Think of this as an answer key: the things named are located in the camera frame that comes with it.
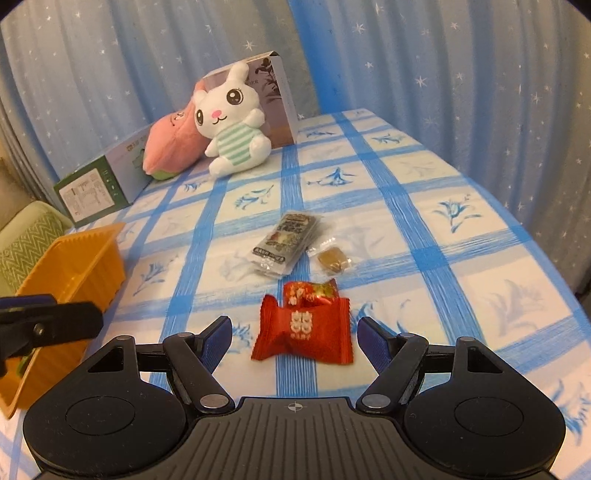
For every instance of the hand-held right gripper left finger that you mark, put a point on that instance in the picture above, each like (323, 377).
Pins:
(217, 337)

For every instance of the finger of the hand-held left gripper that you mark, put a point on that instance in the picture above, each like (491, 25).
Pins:
(60, 323)
(27, 303)

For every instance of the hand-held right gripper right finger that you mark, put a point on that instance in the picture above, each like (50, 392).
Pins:
(374, 341)

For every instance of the orange plastic tray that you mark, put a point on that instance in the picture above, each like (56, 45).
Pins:
(87, 267)

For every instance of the large red candy packet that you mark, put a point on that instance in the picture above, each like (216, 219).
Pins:
(304, 332)

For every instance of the small red gold candy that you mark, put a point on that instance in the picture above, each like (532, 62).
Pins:
(311, 291)

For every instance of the amber candy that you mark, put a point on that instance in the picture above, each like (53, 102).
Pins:
(332, 257)

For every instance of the grey snack packet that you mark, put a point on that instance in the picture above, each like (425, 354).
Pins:
(286, 242)

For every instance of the green zigzag cushion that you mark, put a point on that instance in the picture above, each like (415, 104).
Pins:
(27, 258)

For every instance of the pale green sofa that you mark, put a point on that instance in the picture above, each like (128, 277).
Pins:
(32, 213)

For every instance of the blue checked tablecloth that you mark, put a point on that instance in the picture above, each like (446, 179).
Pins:
(415, 221)

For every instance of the green cardboard box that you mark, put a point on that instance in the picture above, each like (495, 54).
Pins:
(92, 194)

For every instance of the pink plush toy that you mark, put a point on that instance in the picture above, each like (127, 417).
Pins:
(173, 138)

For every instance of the white rabbit plush toy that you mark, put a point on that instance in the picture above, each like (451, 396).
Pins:
(231, 124)

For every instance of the grey floral cardboard box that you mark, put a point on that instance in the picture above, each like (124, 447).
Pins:
(279, 97)

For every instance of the blue starry curtain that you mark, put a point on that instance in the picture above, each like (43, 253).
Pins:
(415, 55)

